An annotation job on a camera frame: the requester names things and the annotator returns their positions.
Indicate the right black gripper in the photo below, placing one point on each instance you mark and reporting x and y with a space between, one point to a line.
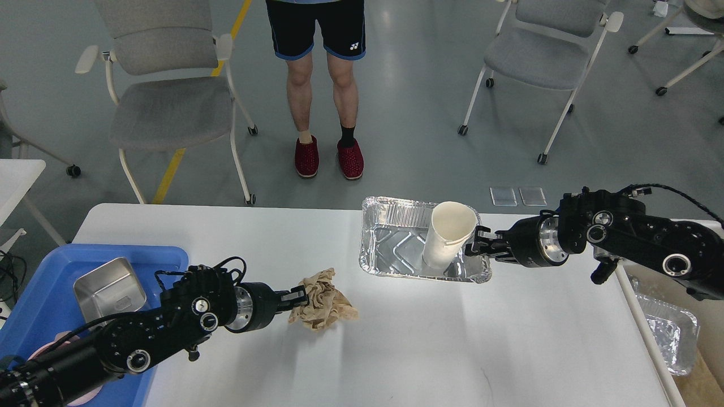
531 242

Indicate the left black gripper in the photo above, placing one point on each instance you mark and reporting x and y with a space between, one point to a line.
257 304

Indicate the white paper cup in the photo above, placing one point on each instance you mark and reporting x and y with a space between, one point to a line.
452 223

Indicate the brown paper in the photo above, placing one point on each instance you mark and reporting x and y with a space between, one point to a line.
326 304

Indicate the aluminium foil tray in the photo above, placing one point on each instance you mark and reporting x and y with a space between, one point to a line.
393 234

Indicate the square steel tray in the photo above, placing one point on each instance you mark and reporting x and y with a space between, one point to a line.
111 288

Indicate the pink ribbed mug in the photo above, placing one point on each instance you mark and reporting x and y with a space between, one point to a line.
82 399

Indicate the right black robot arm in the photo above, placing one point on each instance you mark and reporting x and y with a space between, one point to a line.
617 226

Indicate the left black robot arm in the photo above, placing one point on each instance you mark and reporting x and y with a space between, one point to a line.
204 299

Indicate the floor socket plate left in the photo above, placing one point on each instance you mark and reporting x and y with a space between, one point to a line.
503 196

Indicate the grey chair right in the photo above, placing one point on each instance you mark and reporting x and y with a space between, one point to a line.
543 60

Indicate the grey chair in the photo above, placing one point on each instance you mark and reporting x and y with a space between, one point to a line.
543 60
155 36
23 143

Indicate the blue plastic tray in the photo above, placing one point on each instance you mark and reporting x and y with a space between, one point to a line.
49 306

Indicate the white plastic bin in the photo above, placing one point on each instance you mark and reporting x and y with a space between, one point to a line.
703 386

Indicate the white side table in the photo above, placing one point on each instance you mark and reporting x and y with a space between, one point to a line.
17 177

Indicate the grey chair far left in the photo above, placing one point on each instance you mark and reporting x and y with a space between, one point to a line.
23 143

